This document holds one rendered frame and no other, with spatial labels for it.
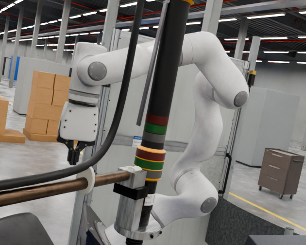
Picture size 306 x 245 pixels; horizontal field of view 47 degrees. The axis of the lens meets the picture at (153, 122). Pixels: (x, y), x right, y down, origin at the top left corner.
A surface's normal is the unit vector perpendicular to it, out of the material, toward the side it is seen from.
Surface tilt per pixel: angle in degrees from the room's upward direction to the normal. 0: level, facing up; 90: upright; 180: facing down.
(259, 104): 90
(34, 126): 90
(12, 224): 36
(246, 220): 90
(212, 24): 90
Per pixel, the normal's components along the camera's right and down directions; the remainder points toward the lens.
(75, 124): 0.34, 0.18
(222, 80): -0.14, -0.04
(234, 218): -0.85, -0.11
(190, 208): -0.23, 0.61
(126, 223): -0.52, -0.02
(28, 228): 0.69, -0.69
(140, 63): 0.93, -0.07
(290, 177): 0.56, 0.18
